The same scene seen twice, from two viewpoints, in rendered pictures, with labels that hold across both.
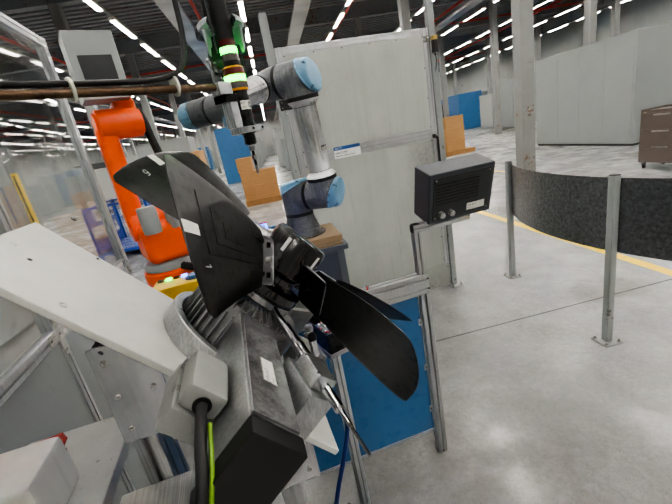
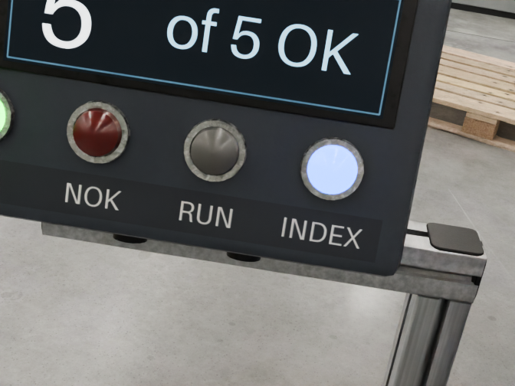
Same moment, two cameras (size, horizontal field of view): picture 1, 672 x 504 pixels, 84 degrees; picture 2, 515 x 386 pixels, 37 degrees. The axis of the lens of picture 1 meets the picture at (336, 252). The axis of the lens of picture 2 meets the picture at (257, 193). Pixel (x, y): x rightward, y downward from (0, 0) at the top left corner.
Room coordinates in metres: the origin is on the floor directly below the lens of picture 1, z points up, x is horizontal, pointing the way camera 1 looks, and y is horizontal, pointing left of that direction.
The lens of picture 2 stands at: (1.69, -0.32, 1.25)
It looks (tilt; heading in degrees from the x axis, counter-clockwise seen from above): 26 degrees down; 194
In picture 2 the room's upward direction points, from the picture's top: 8 degrees clockwise
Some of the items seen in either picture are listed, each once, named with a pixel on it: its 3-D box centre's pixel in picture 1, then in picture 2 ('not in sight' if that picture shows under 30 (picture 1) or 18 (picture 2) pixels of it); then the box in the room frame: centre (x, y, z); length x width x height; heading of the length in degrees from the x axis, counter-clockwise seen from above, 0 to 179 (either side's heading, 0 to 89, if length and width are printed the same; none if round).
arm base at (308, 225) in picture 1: (301, 222); not in sight; (1.53, 0.12, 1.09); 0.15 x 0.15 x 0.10
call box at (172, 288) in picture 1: (184, 294); not in sight; (1.12, 0.50, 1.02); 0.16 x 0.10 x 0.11; 103
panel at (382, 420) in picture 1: (333, 398); not in sight; (1.20, 0.12, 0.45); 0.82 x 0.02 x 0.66; 103
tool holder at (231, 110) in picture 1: (238, 108); not in sight; (0.82, 0.14, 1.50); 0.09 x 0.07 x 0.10; 138
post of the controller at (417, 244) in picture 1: (417, 249); (414, 380); (1.30, -0.30, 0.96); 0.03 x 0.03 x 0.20; 13
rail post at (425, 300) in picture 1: (433, 376); not in sight; (1.30, -0.30, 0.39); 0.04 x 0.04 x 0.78; 13
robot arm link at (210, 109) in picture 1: (228, 106); not in sight; (1.10, 0.21, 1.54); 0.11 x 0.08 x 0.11; 63
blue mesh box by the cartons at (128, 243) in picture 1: (128, 224); not in sight; (7.11, 3.78, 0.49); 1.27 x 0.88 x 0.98; 7
